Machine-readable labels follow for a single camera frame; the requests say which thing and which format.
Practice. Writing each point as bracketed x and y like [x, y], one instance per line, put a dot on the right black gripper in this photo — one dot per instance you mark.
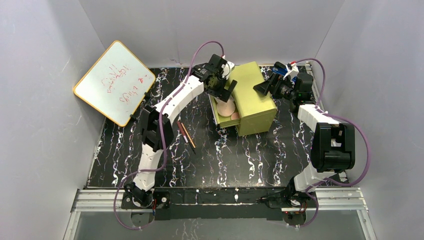
[273, 87]

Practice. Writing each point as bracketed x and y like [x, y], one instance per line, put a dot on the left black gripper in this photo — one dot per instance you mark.
[218, 86]

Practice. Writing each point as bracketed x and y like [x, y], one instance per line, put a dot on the large round pink compact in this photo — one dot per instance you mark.
[225, 109]

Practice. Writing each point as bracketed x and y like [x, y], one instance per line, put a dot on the green drawer cabinet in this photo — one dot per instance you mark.
[256, 111]

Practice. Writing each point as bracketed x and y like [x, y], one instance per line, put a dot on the small round pink compact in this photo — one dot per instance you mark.
[235, 116]

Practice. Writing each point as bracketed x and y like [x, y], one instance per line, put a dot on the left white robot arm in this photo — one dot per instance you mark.
[157, 121]

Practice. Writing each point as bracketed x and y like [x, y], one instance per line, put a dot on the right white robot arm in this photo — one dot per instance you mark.
[333, 146]

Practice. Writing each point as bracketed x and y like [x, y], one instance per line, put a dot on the gold makeup pencil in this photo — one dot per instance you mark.
[188, 136]

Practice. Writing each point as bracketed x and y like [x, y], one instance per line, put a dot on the red and black makeup pen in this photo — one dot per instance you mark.
[185, 136]

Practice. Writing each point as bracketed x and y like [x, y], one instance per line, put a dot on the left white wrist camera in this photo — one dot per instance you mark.
[228, 67]

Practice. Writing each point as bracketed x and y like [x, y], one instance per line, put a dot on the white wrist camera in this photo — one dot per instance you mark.
[292, 70]
[228, 67]

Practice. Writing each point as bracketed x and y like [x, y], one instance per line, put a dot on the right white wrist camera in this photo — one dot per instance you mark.
[292, 70]

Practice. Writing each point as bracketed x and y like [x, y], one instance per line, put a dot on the whiteboard with yellow frame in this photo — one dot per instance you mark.
[116, 84]

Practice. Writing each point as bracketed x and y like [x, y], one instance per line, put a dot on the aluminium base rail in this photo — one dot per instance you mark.
[243, 213]

